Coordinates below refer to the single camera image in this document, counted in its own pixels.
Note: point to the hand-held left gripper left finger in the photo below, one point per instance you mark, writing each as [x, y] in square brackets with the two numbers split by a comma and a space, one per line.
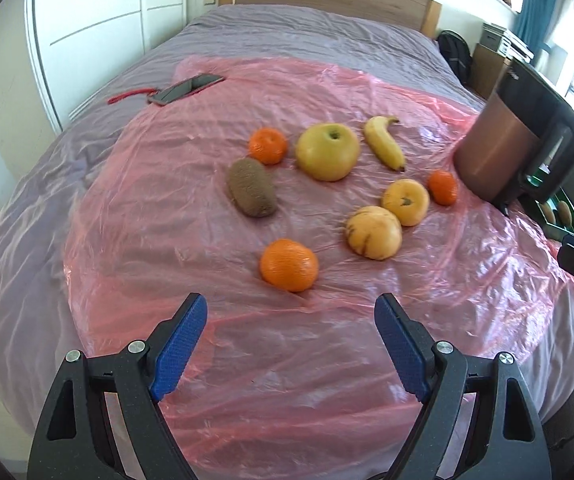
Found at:
[182, 350]

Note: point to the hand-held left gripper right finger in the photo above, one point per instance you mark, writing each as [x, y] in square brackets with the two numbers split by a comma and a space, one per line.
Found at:
[402, 355]

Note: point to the green metal tray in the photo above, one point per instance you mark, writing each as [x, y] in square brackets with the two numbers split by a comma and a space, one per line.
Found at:
[558, 227]

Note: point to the brown-spotted yellow pear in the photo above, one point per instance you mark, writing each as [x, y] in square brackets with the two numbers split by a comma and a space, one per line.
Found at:
[373, 232]

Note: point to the orange tangerine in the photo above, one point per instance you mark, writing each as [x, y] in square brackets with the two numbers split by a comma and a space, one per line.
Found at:
[442, 187]
[268, 146]
[289, 265]

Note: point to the smooth yellow pear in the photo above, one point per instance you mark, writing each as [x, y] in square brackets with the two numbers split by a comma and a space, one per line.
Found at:
[405, 202]

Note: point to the brown kiwi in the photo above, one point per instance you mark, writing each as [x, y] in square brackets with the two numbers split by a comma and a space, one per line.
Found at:
[548, 209]
[565, 214]
[251, 189]

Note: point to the yellow banana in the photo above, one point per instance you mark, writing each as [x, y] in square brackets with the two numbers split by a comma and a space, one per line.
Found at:
[382, 142]

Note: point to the pink plastic sheet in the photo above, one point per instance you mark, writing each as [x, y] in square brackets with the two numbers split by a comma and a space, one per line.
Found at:
[167, 185]

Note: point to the large yellow apple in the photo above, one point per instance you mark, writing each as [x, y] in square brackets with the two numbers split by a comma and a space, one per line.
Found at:
[327, 152]

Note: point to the wooden cabinet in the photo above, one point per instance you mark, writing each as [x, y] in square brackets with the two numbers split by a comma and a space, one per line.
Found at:
[487, 70]

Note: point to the grey printer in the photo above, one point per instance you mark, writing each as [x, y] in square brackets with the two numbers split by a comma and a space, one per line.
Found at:
[504, 37]

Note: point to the black backpack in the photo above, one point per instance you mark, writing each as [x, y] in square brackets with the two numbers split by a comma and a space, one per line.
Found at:
[454, 55]

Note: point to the teal curtain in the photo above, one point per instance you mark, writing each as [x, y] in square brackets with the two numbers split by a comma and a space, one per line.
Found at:
[534, 15]

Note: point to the black smartphone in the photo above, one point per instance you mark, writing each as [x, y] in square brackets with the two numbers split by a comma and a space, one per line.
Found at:
[184, 89]

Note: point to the white wardrobe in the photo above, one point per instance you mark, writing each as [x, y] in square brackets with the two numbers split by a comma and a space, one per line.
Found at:
[107, 25]

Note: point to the purple bed sheet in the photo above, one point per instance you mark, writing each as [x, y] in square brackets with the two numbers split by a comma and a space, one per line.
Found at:
[292, 35]

